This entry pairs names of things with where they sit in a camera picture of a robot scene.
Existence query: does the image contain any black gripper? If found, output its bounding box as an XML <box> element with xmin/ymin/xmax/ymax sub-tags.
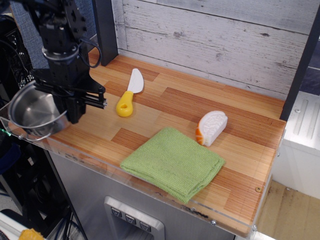
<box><xmin>31</xmin><ymin>58</ymin><xmax>107</xmax><ymax>124</ymax></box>

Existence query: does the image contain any stainless steel pot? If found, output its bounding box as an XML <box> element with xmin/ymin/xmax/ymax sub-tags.
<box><xmin>8</xmin><ymin>80</ymin><xmax>71</xmax><ymax>142</ymax></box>

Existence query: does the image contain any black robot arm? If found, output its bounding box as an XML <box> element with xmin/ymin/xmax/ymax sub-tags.
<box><xmin>20</xmin><ymin>0</ymin><xmax>107</xmax><ymax>124</ymax></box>

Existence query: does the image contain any clear acrylic table guard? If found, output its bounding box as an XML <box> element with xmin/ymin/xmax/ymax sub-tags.
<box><xmin>0</xmin><ymin>34</ymin><xmax>258</xmax><ymax>238</ymax></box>

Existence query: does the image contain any black plastic crate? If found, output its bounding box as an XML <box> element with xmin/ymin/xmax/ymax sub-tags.
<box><xmin>0</xmin><ymin>14</ymin><xmax>35</xmax><ymax>107</ymax></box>

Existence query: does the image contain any green knitted cloth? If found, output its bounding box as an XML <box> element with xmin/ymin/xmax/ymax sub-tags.
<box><xmin>120</xmin><ymin>127</ymin><xmax>225</xmax><ymax>204</ymax></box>

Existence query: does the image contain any silver button panel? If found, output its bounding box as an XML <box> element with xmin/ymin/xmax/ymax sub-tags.
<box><xmin>104</xmin><ymin>196</ymin><xmax>166</xmax><ymax>240</ymax></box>

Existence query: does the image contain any orange white toy food piece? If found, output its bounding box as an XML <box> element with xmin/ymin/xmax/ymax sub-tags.
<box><xmin>195</xmin><ymin>110</ymin><xmax>228</xmax><ymax>147</ymax></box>

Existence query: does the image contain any white grooved box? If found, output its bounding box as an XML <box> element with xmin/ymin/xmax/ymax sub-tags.
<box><xmin>284</xmin><ymin>91</ymin><xmax>320</xmax><ymax>151</ymax></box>

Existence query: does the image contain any yellow handled toy knife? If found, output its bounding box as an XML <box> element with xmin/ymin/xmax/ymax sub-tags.
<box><xmin>116</xmin><ymin>68</ymin><xmax>144</xmax><ymax>117</ymax></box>

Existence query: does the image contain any dark left support post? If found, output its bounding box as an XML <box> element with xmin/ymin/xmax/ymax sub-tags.
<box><xmin>92</xmin><ymin>0</ymin><xmax>119</xmax><ymax>66</ymax></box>

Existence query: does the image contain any dark support post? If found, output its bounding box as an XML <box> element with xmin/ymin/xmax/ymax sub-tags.
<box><xmin>92</xmin><ymin>0</ymin><xmax>119</xmax><ymax>66</ymax></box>
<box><xmin>279</xmin><ymin>6</ymin><xmax>320</xmax><ymax>121</ymax></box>

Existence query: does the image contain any dark right support post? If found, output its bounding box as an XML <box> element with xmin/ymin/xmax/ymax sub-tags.
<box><xmin>279</xmin><ymin>6</ymin><xmax>320</xmax><ymax>121</ymax></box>

